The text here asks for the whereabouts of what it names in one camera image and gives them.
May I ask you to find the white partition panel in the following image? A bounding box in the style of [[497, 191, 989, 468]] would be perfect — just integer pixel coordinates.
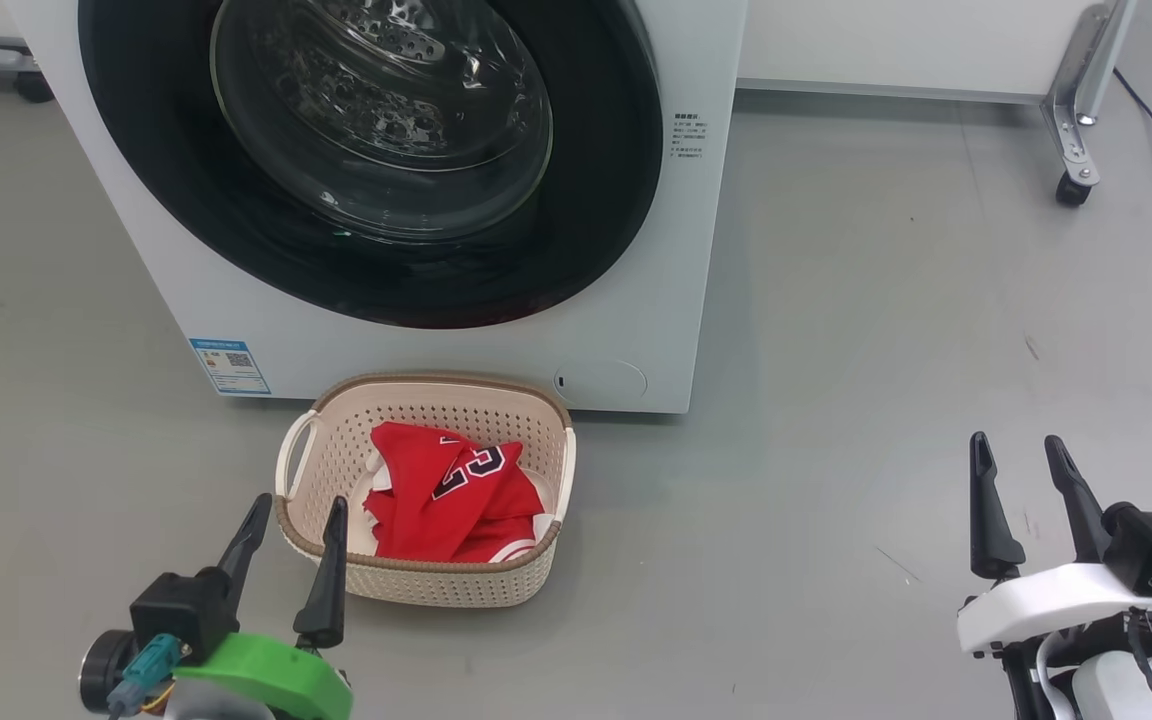
[[736, 0, 1102, 104]]

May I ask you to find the silver metal leg with caster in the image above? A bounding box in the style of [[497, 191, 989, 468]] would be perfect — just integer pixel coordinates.
[[1041, 0, 1137, 208]]

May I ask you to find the blue white energy label sticker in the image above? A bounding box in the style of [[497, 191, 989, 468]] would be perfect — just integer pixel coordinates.
[[189, 338, 272, 397]]

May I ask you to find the cream perforated laundry basket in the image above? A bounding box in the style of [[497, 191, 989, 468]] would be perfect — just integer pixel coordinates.
[[274, 372, 578, 609]]

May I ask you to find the left camera cable teal plug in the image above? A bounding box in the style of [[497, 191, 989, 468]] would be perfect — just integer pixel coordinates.
[[106, 633, 187, 719]]

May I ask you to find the round black glass washer door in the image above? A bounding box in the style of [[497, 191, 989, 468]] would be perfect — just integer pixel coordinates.
[[78, 0, 664, 330]]

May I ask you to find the white front-load washing machine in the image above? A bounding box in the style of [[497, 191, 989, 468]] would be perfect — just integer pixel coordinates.
[[6, 0, 749, 415]]

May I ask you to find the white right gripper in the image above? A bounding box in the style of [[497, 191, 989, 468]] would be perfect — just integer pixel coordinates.
[[956, 432, 1152, 656]]

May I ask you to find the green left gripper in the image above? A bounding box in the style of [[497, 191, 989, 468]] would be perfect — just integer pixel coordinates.
[[174, 493, 354, 720]]

